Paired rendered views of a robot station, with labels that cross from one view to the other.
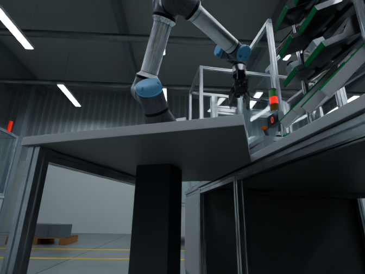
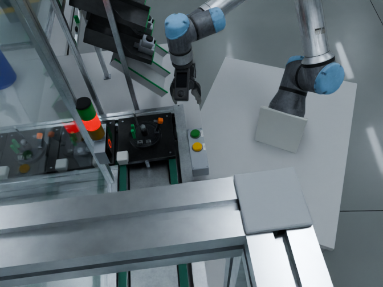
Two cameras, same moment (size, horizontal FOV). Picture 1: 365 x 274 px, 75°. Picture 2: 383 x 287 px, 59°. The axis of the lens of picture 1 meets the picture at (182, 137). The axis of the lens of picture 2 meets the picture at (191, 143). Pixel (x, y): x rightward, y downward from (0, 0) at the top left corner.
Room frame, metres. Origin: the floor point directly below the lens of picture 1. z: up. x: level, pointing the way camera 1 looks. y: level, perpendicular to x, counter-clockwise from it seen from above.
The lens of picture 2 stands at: (2.02, -0.19, 2.14)
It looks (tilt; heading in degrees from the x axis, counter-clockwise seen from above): 55 degrees down; 187
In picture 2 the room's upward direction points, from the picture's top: 6 degrees counter-clockwise
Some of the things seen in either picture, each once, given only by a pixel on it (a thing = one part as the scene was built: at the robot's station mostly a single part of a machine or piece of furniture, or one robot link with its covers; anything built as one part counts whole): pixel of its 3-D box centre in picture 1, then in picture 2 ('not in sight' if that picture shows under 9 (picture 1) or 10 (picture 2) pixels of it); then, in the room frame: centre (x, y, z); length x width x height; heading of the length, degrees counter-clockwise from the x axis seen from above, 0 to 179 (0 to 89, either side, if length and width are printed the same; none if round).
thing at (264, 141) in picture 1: (232, 166); (188, 194); (1.41, -0.30, 0.91); 0.89 x 0.06 x 0.11; 9
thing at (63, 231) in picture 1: (45, 232); not in sight; (5.86, 3.09, 0.20); 1.20 x 0.80 x 0.41; 92
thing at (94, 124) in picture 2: (274, 100); (90, 120); (1.37, -0.58, 1.34); 0.05 x 0.05 x 0.05
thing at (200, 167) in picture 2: not in sight; (197, 151); (1.21, -0.27, 0.93); 0.21 x 0.07 x 0.06; 9
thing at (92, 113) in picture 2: (272, 93); (85, 109); (1.37, -0.58, 1.39); 0.05 x 0.05 x 0.05
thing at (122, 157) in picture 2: not in sight; (122, 158); (1.27, -0.58, 0.97); 0.05 x 0.05 x 0.04; 9
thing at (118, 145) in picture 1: (170, 164); (268, 135); (1.06, 0.05, 0.84); 0.90 x 0.70 x 0.03; 162
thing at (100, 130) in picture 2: (274, 107); (95, 130); (1.37, -0.58, 1.29); 0.05 x 0.05 x 0.05
